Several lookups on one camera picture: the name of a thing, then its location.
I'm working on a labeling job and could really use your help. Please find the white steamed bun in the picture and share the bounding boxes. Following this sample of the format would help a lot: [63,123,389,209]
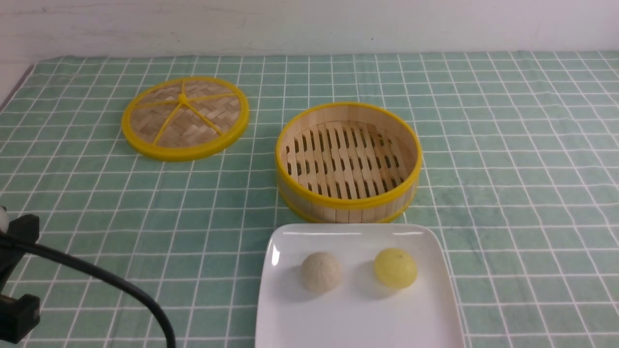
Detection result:
[300,252,343,294]

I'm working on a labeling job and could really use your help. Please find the yellow steamed bun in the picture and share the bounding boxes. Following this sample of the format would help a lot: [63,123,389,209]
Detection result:
[373,247,418,290]

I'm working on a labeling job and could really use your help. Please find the white square plate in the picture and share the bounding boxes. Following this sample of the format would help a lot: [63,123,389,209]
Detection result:
[254,223,466,348]

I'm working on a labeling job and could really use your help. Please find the bamboo steamer basket yellow rim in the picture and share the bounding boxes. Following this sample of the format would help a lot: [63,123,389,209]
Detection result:
[275,102,423,223]

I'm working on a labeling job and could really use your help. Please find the yellow woven steamer lid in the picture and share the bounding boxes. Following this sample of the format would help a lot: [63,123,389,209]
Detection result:
[121,76,250,161]

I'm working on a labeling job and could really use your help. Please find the green checkered tablecloth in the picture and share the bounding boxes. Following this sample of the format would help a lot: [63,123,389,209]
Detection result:
[0,51,619,348]

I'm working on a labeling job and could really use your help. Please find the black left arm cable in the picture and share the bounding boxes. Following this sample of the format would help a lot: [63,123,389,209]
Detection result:
[0,234,177,348]

